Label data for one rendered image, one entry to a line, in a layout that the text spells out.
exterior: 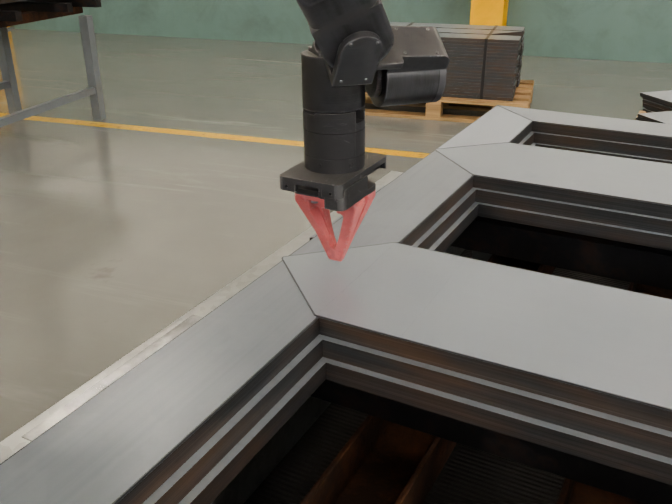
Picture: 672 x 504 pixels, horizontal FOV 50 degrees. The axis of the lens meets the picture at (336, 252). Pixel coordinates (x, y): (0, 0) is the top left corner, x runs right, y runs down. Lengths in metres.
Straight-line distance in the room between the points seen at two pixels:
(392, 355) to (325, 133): 0.20
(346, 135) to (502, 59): 4.17
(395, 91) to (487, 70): 4.17
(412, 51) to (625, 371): 0.32
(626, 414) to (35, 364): 1.94
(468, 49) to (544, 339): 4.24
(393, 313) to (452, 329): 0.06
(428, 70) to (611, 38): 6.86
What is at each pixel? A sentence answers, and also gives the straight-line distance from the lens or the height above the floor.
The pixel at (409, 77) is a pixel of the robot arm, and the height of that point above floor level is 1.06.
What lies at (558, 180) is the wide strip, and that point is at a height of 0.87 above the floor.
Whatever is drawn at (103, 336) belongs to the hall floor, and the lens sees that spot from 2.39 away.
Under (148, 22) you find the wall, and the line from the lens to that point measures 8.90.
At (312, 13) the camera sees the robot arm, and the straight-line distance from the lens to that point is 0.55.
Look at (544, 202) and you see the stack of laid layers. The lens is 1.00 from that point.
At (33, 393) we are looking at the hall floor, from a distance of 2.19.
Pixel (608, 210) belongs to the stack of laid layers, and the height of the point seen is 0.85.
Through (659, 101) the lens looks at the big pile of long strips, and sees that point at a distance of 1.69.
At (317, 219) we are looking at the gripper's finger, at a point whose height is 0.92.
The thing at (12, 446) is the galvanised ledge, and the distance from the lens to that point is 0.86.
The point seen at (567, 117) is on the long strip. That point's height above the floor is 0.87.
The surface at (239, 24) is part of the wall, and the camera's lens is 8.33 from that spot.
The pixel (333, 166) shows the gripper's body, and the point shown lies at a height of 0.99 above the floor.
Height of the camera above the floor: 1.19
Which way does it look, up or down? 25 degrees down
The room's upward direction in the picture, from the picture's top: straight up
